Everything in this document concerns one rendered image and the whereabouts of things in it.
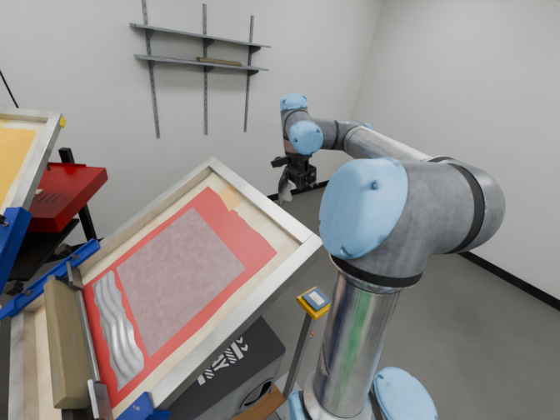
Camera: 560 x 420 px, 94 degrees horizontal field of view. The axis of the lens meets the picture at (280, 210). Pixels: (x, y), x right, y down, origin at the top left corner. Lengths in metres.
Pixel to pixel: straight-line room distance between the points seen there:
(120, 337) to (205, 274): 0.25
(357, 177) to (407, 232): 0.08
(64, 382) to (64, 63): 2.19
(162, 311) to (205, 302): 0.12
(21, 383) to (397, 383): 0.87
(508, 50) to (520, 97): 0.48
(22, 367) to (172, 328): 0.40
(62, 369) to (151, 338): 0.17
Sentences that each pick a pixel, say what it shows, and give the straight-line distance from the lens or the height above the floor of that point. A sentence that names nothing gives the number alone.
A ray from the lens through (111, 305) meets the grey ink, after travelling 0.91.
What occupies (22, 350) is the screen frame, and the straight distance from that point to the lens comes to 1.04.
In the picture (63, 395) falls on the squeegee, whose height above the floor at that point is 1.30.
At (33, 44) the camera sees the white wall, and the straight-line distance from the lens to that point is 2.58.
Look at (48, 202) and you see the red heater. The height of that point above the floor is 1.11.
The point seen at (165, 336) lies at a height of 1.30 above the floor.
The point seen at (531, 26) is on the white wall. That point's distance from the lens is 3.79.
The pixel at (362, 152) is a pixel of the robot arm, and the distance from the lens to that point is 0.59.
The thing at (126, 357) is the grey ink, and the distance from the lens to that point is 0.80.
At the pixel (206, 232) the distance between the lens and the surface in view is 0.83.
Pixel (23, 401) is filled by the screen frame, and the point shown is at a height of 1.16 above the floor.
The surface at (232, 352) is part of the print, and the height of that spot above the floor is 0.95.
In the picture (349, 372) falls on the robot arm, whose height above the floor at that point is 1.56.
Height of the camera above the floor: 1.93
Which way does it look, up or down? 31 degrees down
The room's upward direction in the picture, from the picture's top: 9 degrees clockwise
